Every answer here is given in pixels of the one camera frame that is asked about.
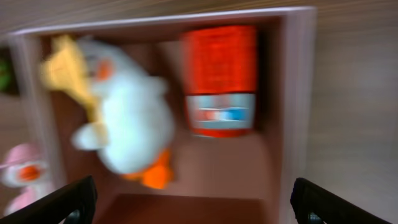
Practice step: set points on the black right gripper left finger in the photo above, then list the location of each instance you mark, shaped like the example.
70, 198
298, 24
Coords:
73, 203

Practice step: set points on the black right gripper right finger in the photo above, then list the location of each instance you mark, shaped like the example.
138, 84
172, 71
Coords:
313, 204

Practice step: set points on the white plush duck yellow hair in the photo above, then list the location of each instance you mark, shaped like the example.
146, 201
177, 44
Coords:
130, 124

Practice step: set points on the white box pink interior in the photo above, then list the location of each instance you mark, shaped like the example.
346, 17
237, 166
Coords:
244, 179

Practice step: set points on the red toy fire truck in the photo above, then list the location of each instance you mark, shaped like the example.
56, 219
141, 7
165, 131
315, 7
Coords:
220, 74

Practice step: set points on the small duck with pink hat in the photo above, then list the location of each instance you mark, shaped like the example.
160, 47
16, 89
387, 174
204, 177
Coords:
24, 168

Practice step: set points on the green number ball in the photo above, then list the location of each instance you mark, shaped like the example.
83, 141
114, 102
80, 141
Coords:
6, 75

